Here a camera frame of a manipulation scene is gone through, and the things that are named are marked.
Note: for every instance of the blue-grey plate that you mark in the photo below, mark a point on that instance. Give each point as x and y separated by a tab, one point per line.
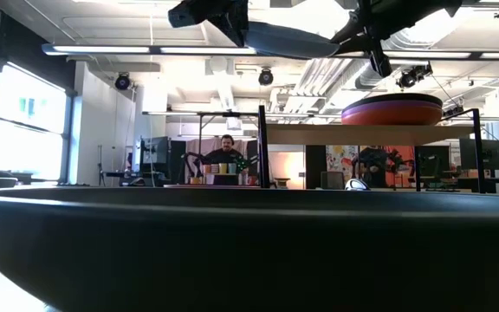
293	43

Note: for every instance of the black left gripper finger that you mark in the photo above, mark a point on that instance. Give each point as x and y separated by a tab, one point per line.
240	28

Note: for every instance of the colourful poster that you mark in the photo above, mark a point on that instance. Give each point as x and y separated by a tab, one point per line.
340	160

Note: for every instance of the black and white ball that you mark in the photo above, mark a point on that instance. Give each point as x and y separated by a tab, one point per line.
355	185

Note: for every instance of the orange plate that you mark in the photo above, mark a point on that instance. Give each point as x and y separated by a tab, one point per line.
392	118

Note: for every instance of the purple plate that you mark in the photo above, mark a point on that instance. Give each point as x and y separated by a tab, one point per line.
388	104

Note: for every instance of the orange panel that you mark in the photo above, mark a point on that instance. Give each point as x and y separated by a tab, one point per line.
405	175

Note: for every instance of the black computer monitor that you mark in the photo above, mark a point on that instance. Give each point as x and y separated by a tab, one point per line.
431	160
481	154
156	151

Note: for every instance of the black plate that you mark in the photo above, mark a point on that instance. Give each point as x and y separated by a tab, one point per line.
394	97

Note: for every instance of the person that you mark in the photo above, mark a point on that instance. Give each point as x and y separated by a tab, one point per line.
373	164
225	154

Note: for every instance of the teal cup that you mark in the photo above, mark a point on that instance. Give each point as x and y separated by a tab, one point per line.
232	168

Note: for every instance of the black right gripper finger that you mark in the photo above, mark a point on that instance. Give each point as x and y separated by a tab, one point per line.
358	37
381	60

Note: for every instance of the black metal frame stand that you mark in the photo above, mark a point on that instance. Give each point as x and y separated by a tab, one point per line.
215	114

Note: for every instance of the pink cup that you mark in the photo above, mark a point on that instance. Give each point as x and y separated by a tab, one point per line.
215	169

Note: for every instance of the grey office chair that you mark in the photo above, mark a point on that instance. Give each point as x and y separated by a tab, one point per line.
332	180

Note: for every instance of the orange cup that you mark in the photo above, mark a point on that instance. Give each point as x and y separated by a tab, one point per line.
207	169

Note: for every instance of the yellow cup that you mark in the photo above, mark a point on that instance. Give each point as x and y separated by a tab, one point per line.
223	168

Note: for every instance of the wooden shelf with black frame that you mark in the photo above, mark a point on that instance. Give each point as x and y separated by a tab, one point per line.
362	134

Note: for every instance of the long ceiling light bar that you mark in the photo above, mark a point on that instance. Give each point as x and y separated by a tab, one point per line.
102	49

